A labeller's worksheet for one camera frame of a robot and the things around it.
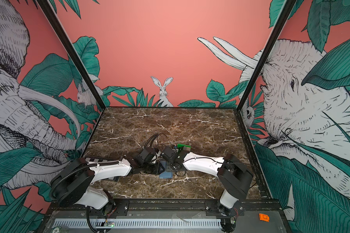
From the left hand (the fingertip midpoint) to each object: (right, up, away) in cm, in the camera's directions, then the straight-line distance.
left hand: (164, 169), depth 85 cm
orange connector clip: (+51, -19, -15) cm, 56 cm away
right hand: (+2, +2, -1) cm, 3 cm away
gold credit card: (+14, +11, +8) cm, 19 cm away
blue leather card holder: (0, -3, -1) cm, 3 cm away
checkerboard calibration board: (-46, +5, +3) cm, 46 cm away
